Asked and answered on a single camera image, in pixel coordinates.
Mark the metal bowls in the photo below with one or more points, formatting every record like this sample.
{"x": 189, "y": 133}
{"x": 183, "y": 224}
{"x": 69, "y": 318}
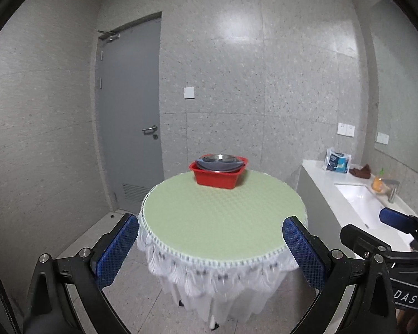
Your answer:
{"x": 210, "y": 164}

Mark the metal faucet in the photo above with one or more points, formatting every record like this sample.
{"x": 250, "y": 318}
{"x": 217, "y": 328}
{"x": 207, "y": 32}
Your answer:
{"x": 393, "y": 189}

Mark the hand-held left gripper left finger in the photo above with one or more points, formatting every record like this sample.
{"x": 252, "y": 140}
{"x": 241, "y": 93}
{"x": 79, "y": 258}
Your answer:
{"x": 118, "y": 247}

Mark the orange soap bottle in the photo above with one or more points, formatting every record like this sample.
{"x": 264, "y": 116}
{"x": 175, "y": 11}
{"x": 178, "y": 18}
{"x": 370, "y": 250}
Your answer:
{"x": 378, "y": 182}

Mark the wall mirror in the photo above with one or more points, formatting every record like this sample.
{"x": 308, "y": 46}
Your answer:
{"x": 404, "y": 94}

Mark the white double wall socket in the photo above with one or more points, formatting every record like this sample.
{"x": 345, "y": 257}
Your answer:
{"x": 346, "y": 129}

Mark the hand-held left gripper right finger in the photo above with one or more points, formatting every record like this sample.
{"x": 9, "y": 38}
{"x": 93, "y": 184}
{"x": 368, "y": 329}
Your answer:
{"x": 304, "y": 250}

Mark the white wall switch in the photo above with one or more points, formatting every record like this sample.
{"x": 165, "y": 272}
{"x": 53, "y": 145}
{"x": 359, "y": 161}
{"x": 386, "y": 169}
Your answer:
{"x": 189, "y": 92}

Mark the green quilted tablecloth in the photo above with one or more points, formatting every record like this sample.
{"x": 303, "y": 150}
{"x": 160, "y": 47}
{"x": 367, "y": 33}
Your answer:
{"x": 223, "y": 215}

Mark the blue and white tissue packet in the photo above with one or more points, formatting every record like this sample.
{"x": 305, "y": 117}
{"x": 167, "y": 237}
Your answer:
{"x": 336, "y": 161}

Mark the brown cloth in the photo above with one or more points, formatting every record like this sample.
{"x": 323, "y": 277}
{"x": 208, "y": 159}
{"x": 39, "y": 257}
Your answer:
{"x": 359, "y": 172}

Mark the round table green tablecloth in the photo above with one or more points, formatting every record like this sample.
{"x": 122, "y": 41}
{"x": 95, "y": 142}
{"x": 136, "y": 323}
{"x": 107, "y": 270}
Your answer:
{"x": 202, "y": 281}

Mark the white sink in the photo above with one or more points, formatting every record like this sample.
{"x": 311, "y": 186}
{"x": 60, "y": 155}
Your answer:
{"x": 362, "y": 201}

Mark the metal door closer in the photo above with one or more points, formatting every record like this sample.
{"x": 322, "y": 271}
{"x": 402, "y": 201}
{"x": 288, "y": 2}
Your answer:
{"x": 108, "y": 35}

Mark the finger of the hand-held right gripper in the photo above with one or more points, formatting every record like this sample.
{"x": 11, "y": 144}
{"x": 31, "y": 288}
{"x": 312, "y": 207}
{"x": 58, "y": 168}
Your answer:
{"x": 362, "y": 240}
{"x": 392, "y": 215}

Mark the stainless steel bowl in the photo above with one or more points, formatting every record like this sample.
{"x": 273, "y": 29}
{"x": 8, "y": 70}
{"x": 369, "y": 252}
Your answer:
{"x": 221, "y": 156}

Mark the person's right forearm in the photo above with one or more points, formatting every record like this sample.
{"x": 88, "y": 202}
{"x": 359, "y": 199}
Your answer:
{"x": 416, "y": 322}

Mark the grey door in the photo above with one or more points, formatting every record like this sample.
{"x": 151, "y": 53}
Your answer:
{"x": 129, "y": 111}

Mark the red plastic basin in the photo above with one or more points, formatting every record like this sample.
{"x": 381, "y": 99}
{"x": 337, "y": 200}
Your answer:
{"x": 216, "y": 180}

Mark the white bathroom counter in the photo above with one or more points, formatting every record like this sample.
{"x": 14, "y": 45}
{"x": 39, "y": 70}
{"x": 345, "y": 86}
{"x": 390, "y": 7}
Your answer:
{"x": 320, "y": 174}

